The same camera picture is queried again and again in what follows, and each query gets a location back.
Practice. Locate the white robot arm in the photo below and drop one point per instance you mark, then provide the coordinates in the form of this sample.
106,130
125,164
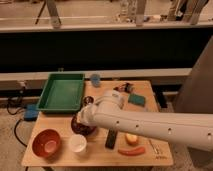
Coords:
193,130

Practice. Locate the red bowl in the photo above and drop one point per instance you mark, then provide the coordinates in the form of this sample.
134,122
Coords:
46,143

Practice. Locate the blue cup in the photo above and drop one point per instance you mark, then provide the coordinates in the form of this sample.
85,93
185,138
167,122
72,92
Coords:
95,80

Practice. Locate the dark toy pile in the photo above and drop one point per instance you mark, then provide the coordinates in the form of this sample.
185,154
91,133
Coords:
126,87

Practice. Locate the small dark metal cup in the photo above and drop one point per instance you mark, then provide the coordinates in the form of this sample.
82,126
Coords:
88,100

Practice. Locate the teal sponge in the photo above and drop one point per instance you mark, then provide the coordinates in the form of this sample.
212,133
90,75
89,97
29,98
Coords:
136,99

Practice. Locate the green plastic tray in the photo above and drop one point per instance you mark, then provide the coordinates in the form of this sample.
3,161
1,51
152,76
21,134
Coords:
62,93

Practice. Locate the black rectangular block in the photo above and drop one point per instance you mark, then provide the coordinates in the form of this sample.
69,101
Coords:
111,139

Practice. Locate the white cup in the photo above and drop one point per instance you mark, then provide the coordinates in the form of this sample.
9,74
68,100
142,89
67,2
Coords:
77,143

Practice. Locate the silver fork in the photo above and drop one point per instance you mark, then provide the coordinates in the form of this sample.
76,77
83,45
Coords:
153,147

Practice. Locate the blue box on floor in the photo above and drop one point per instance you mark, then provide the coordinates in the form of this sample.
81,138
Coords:
31,113

